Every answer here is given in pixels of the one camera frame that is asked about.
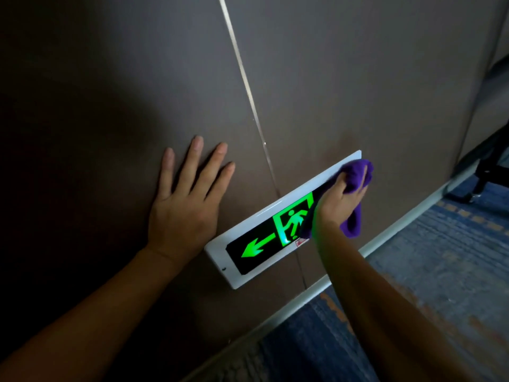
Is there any metal wall trim strip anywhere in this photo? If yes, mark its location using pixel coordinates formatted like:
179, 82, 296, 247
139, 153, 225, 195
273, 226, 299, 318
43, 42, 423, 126
217, 0, 282, 197

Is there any person's left forearm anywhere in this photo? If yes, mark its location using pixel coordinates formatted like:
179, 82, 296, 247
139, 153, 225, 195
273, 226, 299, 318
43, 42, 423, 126
0, 244, 187, 382

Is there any illuminated green exit sign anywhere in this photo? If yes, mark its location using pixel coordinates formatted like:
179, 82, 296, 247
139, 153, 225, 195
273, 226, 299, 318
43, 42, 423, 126
204, 150, 362, 290

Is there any person's left hand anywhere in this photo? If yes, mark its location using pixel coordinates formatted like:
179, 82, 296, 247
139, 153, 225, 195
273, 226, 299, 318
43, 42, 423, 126
147, 135, 236, 262

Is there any black furniture leg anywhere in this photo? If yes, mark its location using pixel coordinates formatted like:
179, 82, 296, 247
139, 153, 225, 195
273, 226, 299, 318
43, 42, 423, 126
443, 119, 509, 203

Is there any person's right forearm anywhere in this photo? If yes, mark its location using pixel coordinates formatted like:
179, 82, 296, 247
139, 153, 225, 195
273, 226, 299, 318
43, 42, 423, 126
313, 223, 476, 382

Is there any purple cleaning cloth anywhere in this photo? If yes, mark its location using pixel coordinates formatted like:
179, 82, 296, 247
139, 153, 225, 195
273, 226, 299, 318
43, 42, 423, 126
299, 158, 374, 240

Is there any person's right hand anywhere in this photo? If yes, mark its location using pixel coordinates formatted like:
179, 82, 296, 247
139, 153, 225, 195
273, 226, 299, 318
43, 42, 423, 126
313, 171, 369, 235

